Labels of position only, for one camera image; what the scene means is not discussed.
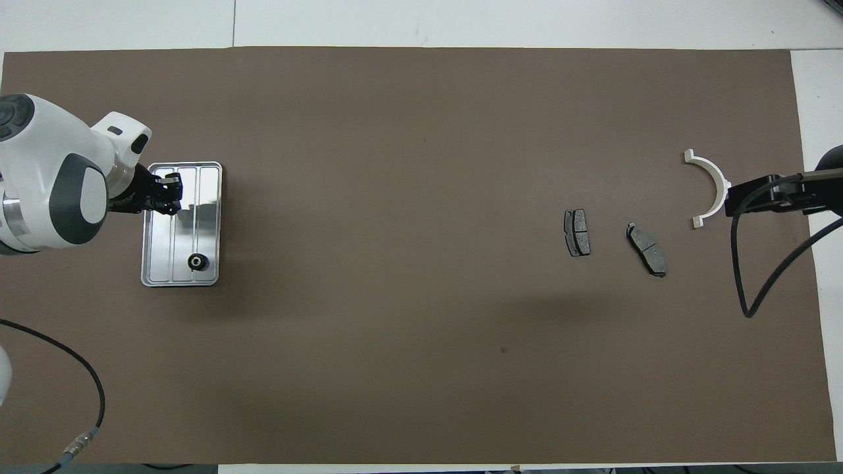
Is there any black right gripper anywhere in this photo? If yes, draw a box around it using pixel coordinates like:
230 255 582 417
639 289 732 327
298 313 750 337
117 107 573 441
724 145 843 218

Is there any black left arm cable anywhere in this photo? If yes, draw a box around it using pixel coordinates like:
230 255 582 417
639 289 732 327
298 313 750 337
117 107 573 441
0 319 107 472

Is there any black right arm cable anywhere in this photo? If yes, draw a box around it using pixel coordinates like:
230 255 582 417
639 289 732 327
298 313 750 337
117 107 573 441
731 174 843 319

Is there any silver metal tray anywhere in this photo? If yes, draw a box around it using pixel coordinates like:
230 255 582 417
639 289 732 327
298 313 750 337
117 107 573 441
140 161 223 288

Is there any dark rectangular brake pad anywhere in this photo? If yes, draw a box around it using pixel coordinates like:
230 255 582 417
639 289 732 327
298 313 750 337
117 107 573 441
564 209 592 257

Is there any dark curved brake pad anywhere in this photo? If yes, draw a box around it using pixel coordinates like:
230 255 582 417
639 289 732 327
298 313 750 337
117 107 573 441
626 223 668 278

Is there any white curved plastic bracket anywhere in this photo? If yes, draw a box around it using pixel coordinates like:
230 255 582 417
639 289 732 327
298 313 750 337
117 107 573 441
684 149 732 229

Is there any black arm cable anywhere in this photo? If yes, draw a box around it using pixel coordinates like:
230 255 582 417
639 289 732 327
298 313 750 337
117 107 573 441
731 174 843 319
0 319 107 472

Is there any brown table mat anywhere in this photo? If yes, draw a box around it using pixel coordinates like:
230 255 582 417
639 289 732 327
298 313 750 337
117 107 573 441
0 46 837 465

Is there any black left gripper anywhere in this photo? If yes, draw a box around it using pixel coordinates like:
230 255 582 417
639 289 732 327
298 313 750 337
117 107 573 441
107 163 184 217

